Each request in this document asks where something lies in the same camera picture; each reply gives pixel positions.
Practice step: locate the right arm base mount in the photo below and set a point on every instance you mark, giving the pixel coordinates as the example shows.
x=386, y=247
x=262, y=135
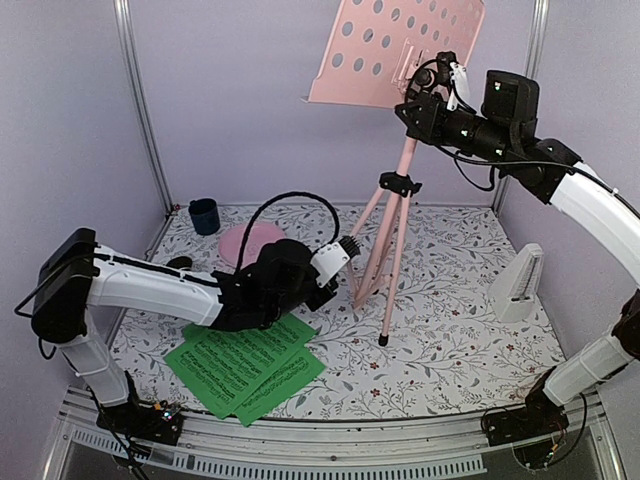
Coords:
x=545, y=431

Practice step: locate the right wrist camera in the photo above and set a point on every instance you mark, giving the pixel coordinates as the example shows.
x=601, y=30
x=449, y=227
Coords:
x=453, y=77

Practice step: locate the white metronome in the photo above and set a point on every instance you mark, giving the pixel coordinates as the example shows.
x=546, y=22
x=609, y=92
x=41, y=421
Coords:
x=513, y=293

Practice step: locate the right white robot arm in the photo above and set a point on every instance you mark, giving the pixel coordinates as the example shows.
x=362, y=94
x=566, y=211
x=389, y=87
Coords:
x=502, y=135

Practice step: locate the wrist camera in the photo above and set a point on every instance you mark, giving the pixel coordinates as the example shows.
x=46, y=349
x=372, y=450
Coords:
x=330, y=259
x=453, y=77

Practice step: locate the green sheet music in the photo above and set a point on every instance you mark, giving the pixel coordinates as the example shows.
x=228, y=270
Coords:
x=287, y=332
x=295, y=374
x=222, y=375

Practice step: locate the pink music stand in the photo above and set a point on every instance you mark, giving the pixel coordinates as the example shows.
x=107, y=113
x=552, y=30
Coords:
x=373, y=50

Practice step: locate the small brown white jar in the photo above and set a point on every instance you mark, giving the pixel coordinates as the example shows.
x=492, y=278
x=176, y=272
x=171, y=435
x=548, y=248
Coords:
x=180, y=263

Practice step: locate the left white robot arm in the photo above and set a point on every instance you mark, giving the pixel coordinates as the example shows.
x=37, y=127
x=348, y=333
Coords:
x=82, y=276

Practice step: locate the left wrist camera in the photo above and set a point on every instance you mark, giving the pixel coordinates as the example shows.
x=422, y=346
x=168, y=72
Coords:
x=330, y=259

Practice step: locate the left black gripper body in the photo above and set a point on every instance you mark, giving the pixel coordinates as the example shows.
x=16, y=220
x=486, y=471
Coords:
x=288, y=302

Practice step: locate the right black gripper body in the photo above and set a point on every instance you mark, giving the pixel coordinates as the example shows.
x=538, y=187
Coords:
x=442, y=132

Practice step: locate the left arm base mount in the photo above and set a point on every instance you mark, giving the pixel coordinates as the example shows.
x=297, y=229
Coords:
x=161, y=424

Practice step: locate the dark blue cup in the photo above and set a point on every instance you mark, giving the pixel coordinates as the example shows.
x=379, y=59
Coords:
x=204, y=216

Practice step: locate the front aluminium rail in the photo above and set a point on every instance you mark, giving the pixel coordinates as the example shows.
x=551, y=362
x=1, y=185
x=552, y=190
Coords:
x=448, y=447

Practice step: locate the floral table mat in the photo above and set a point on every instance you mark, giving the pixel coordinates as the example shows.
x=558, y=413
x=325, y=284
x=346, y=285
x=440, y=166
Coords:
x=447, y=352

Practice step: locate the pink plate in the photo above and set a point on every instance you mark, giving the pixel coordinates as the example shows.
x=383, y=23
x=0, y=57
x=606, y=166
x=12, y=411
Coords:
x=262, y=233

